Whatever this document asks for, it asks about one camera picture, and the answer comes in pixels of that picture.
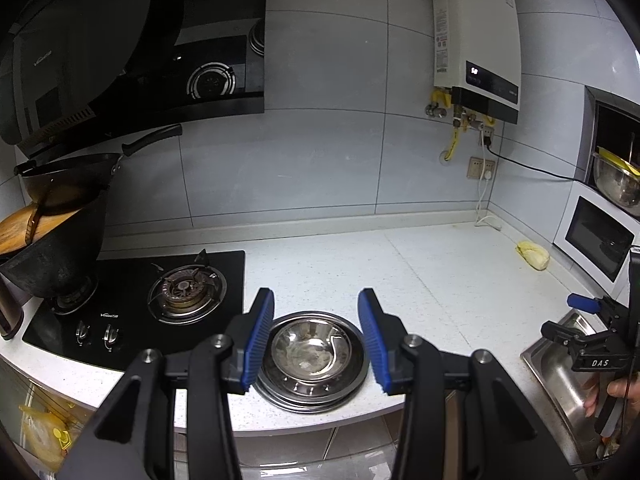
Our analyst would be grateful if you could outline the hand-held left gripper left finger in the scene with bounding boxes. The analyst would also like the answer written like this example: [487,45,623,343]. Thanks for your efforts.
[57,287,275,480]

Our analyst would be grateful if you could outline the black cooking pot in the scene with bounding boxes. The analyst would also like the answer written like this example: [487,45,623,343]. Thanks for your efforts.
[0,189,112,302]

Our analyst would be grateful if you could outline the large stainless steel bowl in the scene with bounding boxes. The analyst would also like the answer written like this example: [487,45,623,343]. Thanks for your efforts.
[269,315,353,384]

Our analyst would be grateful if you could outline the small gas burner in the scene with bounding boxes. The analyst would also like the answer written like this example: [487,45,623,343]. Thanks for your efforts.
[52,274,99,316]

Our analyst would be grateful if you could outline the heater pipe fittings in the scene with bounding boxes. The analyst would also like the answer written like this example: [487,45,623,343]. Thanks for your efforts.
[424,88,496,132]

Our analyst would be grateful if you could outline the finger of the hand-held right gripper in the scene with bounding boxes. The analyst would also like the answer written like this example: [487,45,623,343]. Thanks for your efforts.
[566,292,604,314]
[541,320,581,356]

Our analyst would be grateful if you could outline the yellow dish cloth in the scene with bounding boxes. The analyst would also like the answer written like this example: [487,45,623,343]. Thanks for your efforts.
[515,241,550,272]

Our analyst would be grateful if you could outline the black power cable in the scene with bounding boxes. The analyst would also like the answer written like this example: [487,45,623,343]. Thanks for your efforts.
[482,137,587,182]

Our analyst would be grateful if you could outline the large gas burner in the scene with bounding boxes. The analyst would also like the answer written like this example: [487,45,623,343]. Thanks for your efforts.
[147,263,229,324]

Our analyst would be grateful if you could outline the stainless steel sink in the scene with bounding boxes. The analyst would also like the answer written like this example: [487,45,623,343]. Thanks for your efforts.
[519,307,640,462]

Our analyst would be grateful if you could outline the white power cable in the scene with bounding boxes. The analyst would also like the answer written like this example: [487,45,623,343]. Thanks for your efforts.
[474,172,504,231]

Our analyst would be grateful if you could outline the yellow plastic bag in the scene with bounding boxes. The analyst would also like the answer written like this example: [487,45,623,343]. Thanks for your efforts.
[19,402,82,472]

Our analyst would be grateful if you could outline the black range hood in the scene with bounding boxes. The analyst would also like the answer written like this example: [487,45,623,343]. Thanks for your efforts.
[0,0,267,162]

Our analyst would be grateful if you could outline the steel mixing basin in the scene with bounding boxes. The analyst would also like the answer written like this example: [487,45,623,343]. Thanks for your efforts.
[592,152,640,209]

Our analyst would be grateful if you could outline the double wall socket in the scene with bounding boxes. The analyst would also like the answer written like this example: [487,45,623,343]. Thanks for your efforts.
[467,156,496,181]

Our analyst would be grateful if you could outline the brown spatula handle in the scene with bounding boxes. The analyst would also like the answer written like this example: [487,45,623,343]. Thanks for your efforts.
[24,187,57,243]

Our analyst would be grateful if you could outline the person's right hand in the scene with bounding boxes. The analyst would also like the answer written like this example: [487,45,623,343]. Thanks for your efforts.
[584,376,640,417]

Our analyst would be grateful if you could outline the kitchen base cabinet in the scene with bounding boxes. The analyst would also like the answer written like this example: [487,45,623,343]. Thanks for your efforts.
[0,355,501,480]

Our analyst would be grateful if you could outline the white gas water heater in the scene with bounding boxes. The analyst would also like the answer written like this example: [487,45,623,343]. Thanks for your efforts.
[431,0,521,125]

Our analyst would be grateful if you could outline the large stainless steel plate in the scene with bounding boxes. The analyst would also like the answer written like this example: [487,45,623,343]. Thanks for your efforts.
[254,310,372,415]

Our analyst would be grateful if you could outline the black glass gas stove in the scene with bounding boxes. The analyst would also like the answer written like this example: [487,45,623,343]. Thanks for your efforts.
[22,249,246,374]

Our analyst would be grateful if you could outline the yellow flat item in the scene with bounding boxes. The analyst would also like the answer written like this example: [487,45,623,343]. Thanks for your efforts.
[597,145,640,177]

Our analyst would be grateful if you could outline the black wok with handle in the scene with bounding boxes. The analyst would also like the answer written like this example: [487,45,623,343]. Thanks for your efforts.
[14,123,184,212]

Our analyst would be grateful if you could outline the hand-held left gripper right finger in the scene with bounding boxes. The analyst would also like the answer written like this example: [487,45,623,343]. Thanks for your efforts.
[357,288,576,480]

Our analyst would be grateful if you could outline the yellow gas hose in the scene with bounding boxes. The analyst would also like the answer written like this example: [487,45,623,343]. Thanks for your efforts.
[446,117,464,162]

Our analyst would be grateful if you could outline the white microwave oven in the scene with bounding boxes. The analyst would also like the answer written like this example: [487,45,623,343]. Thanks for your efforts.
[552,179,640,307]

